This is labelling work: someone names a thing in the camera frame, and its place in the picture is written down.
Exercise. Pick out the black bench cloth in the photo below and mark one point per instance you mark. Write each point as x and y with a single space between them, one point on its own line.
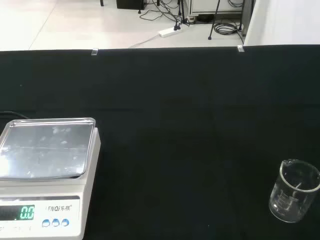
175 140

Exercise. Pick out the white power strip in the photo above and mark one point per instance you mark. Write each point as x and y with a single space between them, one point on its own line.
170 31

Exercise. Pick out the clear cloth clip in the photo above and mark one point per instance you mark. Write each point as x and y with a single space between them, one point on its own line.
240 48
94 51

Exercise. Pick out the black tripod leg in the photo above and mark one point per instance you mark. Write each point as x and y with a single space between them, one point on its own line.
214 20

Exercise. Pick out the black box on floor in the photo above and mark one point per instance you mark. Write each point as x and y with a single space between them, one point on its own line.
130 4

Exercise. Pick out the white cabinet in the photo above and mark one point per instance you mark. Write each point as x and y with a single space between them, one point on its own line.
215 6

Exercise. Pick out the white electronic balance steel pan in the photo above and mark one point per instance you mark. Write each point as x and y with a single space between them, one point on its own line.
50 190

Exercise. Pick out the pale standing board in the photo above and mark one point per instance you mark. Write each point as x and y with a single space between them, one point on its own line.
285 22

